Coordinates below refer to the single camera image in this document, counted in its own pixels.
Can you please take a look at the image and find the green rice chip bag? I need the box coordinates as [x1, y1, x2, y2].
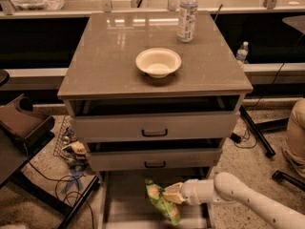
[145, 177, 181, 226]

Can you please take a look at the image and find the grey drawer cabinet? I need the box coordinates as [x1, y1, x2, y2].
[57, 10, 254, 229]

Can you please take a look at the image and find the black stand leg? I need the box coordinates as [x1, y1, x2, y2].
[239, 106, 275, 158]

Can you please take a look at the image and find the white paper bowl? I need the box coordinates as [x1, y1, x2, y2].
[135, 48, 182, 78]

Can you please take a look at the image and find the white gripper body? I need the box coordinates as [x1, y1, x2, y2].
[180, 179, 218, 206]

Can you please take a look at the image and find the upper grey drawer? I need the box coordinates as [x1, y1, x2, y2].
[71, 113, 239, 142]

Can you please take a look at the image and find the black floor cable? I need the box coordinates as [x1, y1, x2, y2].
[28, 161, 96, 229]

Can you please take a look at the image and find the grey drawer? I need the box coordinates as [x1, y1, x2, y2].
[71, 113, 239, 142]
[87, 149, 222, 171]

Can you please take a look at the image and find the open bottom drawer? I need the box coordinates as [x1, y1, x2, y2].
[97, 168, 214, 229]

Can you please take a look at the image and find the middle grey drawer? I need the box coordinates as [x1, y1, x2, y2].
[87, 149, 222, 171]

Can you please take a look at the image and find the dark brown chair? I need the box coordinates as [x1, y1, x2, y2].
[0, 94, 98, 229]

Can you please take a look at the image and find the person's tan trouser leg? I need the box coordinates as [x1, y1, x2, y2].
[287, 99, 305, 164]

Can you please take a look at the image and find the wire basket with clutter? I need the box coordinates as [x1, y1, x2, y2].
[53, 116, 87, 167]

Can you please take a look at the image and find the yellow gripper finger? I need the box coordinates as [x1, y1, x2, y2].
[162, 182, 185, 204]

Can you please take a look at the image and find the black chair base leg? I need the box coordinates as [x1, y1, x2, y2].
[272, 170, 305, 192]

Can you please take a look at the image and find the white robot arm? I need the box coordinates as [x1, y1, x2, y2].
[163, 172, 305, 229]

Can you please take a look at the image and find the small water bottle on ledge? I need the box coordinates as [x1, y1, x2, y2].
[236, 41, 249, 65]

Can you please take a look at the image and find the clear water bottle on cabinet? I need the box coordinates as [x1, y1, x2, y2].
[177, 0, 198, 42]

